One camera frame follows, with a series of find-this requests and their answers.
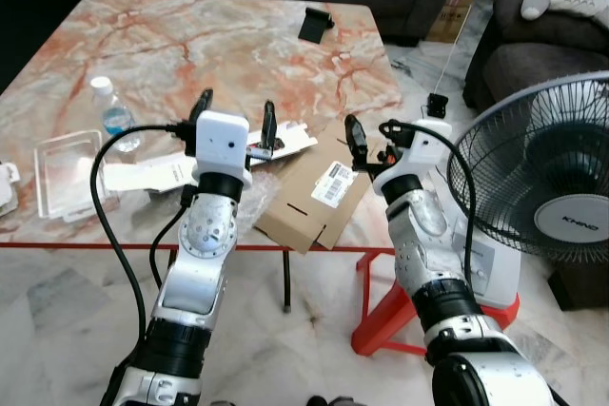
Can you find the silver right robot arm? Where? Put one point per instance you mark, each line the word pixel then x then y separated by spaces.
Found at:
pixel 419 225

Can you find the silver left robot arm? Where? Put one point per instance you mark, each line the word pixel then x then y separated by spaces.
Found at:
pixel 205 235

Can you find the small black power adapter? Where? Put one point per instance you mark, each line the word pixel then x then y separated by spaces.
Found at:
pixel 438 106

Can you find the flat brown cardboard box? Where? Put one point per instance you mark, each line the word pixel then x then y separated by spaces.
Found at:
pixel 300 206

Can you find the clear plastic water bottle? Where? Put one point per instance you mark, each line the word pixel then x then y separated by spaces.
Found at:
pixel 114 119

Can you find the long white packaging card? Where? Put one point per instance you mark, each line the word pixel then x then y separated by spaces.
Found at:
pixel 143 175

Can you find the small black phone stand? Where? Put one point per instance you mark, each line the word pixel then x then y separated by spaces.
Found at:
pixel 315 26

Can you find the upright brown cardboard box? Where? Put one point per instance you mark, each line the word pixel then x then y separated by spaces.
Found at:
pixel 455 11

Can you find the clear plastic container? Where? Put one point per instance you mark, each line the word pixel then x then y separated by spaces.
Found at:
pixel 67 178

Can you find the red plastic stool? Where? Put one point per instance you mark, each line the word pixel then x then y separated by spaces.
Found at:
pixel 381 325

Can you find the black fan with white base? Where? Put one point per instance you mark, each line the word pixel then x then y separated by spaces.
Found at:
pixel 571 221

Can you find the white square pouch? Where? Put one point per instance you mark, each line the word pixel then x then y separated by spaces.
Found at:
pixel 8 187

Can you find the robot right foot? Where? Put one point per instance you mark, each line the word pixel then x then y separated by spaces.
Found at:
pixel 328 401

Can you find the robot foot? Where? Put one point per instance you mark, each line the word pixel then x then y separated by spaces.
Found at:
pixel 221 403
pixel 328 401

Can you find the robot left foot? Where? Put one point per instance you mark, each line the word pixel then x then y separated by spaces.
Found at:
pixel 221 403

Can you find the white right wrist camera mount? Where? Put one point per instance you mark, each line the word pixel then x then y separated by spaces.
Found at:
pixel 423 144

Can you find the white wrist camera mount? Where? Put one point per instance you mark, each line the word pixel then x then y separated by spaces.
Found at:
pixel 423 144
pixel 224 144

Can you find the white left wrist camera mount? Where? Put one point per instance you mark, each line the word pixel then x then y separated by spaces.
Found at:
pixel 224 144

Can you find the marble table with red frame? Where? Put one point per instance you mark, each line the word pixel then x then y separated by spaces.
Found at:
pixel 238 54

